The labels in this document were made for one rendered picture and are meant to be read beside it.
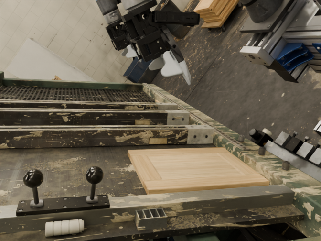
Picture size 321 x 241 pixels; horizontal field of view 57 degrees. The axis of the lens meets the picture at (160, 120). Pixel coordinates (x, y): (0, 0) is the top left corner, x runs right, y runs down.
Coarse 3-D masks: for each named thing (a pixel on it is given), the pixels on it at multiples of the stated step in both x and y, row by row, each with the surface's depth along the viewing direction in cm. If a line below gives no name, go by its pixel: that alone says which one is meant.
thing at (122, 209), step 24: (192, 192) 79; (216, 192) 80; (240, 192) 81; (264, 192) 83; (288, 192) 84; (0, 216) 62; (24, 216) 63; (48, 216) 65; (72, 216) 66; (96, 216) 68; (120, 216) 70; (168, 216) 74
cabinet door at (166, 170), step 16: (144, 160) 103; (160, 160) 105; (176, 160) 106; (192, 160) 107; (208, 160) 109; (224, 160) 110; (240, 160) 111; (144, 176) 91; (160, 176) 92; (176, 176) 93; (192, 176) 94; (208, 176) 95; (224, 176) 95; (240, 176) 96; (256, 176) 98; (160, 192) 84
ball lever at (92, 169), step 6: (90, 168) 61; (96, 168) 61; (90, 174) 60; (96, 174) 61; (102, 174) 62; (90, 180) 61; (96, 180) 61; (90, 192) 67; (90, 198) 68; (96, 198) 69
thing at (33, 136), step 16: (0, 128) 108; (16, 128) 110; (32, 128) 111; (48, 128) 113; (64, 128) 115; (80, 128) 115; (96, 128) 116; (112, 128) 118; (128, 128) 120; (144, 128) 122; (160, 128) 124; (176, 128) 126; (192, 128) 128; (208, 128) 130; (0, 144) 106; (16, 144) 108; (32, 144) 109; (48, 144) 111; (64, 144) 113; (80, 144) 114; (96, 144) 116; (112, 144) 118; (128, 144) 120; (144, 144) 122
